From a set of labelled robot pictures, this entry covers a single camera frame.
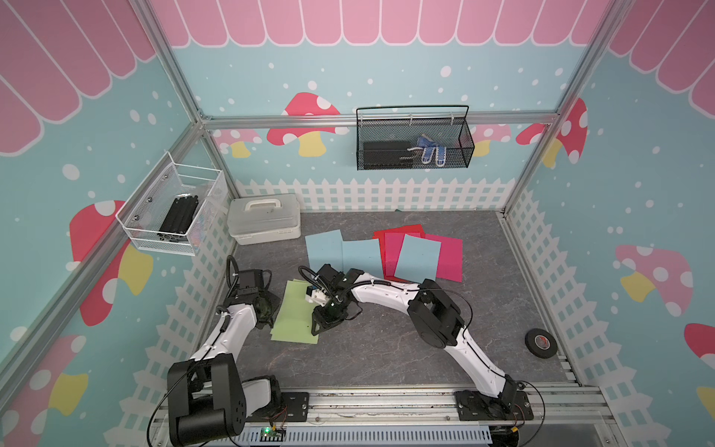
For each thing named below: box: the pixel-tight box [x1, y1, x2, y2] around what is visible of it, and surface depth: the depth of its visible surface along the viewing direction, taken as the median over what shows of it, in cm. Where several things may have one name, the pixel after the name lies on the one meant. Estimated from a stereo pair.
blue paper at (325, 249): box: [304, 229, 344, 274], surface depth 112 cm
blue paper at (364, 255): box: [342, 238, 384, 279], surface depth 108 cm
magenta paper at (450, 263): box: [424, 233, 463, 284], surface depth 108 cm
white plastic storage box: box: [227, 193, 301, 246], surface depth 108 cm
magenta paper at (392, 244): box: [383, 231, 405, 277], surface depth 108 cm
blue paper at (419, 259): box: [393, 233, 443, 285], surface depth 108 cm
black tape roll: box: [525, 327, 559, 359], surface depth 86 cm
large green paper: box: [269, 279, 320, 345], surface depth 92 cm
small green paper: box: [273, 278, 319, 331], surface depth 93 cm
